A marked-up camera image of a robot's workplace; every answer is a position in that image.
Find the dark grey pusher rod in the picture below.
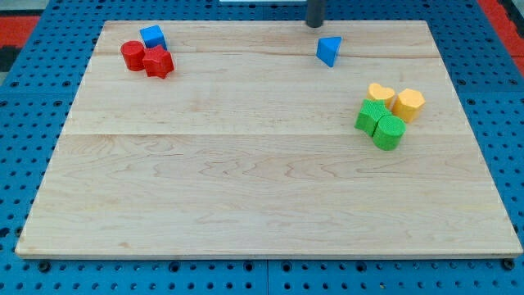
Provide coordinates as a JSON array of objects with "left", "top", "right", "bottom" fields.
[{"left": 305, "top": 0, "right": 326, "bottom": 29}]

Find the blue triangle block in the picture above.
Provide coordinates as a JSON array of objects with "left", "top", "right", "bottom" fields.
[{"left": 316, "top": 36, "right": 343, "bottom": 67}]

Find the wooden board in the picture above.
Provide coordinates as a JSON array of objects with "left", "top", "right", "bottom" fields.
[{"left": 16, "top": 20, "right": 522, "bottom": 260}]

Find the yellow heart block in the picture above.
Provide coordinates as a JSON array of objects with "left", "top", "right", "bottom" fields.
[{"left": 366, "top": 83, "right": 396, "bottom": 109}]

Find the green star block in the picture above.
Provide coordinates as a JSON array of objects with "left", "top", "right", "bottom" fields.
[{"left": 355, "top": 99, "right": 392, "bottom": 137}]

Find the yellow hexagon block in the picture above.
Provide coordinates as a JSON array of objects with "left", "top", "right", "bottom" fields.
[{"left": 391, "top": 88, "right": 426, "bottom": 123}]

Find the green cylinder block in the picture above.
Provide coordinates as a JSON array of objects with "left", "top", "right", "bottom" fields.
[{"left": 373, "top": 115, "right": 406, "bottom": 151}]

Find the red star block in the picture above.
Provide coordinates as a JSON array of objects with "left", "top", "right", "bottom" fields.
[{"left": 142, "top": 45, "right": 175, "bottom": 79}]

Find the blue cube block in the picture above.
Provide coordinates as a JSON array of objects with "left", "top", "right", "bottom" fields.
[{"left": 139, "top": 25, "right": 167, "bottom": 50}]

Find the red cylinder block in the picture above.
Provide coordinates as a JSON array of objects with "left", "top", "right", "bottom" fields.
[{"left": 120, "top": 40, "right": 145, "bottom": 71}]

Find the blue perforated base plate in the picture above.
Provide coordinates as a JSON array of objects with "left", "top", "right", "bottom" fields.
[{"left": 1, "top": 0, "right": 523, "bottom": 294}]

